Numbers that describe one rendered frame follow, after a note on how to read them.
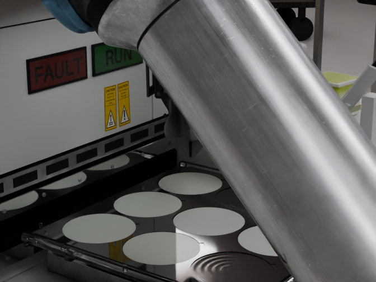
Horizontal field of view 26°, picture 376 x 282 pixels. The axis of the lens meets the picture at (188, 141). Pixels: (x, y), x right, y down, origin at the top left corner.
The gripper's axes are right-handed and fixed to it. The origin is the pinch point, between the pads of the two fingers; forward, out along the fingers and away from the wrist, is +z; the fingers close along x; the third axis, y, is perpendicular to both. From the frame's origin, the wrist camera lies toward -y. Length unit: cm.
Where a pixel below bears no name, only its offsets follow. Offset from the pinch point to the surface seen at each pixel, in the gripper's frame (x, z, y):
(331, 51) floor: -95, 115, -570
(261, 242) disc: 11.4, 10.5, 5.1
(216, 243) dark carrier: 6.0, 10.4, 7.5
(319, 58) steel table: -73, 86, -419
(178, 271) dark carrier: 4.4, 10.1, 16.8
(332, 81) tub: 12.2, -1.8, -33.4
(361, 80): 19.5, -6.2, -18.8
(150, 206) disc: -7.3, 10.5, -1.2
